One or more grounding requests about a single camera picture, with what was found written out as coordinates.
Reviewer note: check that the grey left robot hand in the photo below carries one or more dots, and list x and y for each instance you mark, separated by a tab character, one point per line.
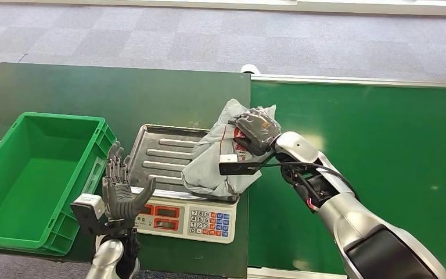
121	196

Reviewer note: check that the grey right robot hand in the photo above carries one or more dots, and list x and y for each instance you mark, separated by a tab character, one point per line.
257	131

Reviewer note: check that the grey plastic mailer package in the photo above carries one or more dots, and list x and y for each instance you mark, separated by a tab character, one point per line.
211	161

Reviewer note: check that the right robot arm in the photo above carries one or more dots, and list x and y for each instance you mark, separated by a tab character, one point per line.
354	215

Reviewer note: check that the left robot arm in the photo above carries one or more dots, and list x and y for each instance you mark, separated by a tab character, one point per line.
109	254

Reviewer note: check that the white conveyor roller end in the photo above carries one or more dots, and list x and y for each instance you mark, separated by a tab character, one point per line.
250	69

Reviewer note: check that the stainless steel scale tray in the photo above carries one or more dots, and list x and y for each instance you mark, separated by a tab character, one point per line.
161	154

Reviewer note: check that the white electronic scale body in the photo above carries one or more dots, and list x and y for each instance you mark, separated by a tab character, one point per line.
192	221

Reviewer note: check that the green plastic crate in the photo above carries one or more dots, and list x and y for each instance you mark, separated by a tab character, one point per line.
34	181

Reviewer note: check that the dark green table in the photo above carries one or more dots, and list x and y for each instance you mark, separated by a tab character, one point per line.
130	96

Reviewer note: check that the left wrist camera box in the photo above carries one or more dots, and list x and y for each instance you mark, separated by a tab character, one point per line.
88	210

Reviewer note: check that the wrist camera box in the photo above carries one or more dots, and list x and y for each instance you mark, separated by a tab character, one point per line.
88	210
238	167

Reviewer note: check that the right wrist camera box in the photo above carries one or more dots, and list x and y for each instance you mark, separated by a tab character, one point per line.
238	167

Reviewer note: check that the silver conveyor side rail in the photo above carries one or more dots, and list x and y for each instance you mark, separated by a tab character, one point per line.
361	81
296	274

